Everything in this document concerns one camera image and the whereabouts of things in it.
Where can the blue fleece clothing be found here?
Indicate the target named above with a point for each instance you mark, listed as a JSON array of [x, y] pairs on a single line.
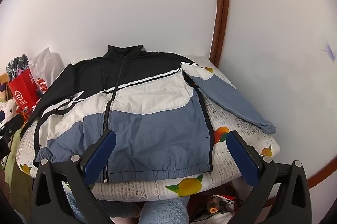
[[73, 207], [163, 210]]

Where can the white plastic bag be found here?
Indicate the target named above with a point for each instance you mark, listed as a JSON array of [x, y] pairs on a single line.
[[46, 66]]

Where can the wooden side table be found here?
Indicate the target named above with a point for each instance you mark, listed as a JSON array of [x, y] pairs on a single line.
[[2, 82]]

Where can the brown wooden door frame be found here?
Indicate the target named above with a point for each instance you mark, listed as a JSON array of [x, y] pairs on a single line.
[[222, 8]]

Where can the fruit printed tablecloth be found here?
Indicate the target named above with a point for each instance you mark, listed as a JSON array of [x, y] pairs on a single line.
[[237, 118]]

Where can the black white blue jacket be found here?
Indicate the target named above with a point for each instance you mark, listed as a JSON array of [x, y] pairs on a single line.
[[147, 118]]

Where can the orange round plug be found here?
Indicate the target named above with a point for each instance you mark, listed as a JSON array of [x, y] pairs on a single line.
[[212, 209]]

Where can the plaid cloth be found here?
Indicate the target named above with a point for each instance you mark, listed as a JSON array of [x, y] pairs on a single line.
[[17, 66]]

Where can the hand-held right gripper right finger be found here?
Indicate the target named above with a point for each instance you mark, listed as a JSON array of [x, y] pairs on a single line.
[[243, 161]]

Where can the green cloth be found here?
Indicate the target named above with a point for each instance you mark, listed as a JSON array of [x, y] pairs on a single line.
[[15, 171]]

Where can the red paper bag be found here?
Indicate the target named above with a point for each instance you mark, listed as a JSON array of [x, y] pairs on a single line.
[[22, 90]]

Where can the brown wooden baseboard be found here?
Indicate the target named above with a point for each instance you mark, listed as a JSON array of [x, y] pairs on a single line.
[[321, 176]]

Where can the white dotted plush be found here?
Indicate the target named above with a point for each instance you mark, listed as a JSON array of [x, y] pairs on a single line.
[[6, 111]]

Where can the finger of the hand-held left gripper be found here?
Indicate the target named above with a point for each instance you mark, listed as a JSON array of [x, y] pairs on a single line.
[[11, 125]]

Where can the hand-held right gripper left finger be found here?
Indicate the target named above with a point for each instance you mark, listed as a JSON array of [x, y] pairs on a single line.
[[100, 155]]

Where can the red soda can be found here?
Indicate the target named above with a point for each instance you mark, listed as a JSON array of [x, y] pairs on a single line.
[[23, 113]]

